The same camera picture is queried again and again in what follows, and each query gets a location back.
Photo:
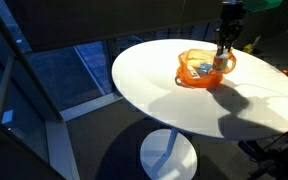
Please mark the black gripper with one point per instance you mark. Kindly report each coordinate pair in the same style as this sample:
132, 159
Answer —
230, 26

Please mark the clear plastic cup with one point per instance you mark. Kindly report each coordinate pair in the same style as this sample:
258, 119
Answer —
220, 62

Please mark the orange plastic bag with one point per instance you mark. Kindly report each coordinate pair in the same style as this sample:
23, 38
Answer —
200, 81

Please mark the small yellow object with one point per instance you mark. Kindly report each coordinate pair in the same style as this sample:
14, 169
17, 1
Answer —
248, 48

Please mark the blue mint box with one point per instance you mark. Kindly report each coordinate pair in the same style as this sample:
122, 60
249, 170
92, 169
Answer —
204, 69

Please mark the white barcode label packet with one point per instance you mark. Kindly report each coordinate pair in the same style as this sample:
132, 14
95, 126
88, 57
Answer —
194, 72

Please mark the green fabric object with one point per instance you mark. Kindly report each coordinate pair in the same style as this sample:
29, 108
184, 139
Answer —
262, 4

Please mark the white table pedestal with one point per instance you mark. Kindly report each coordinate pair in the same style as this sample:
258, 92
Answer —
169, 156

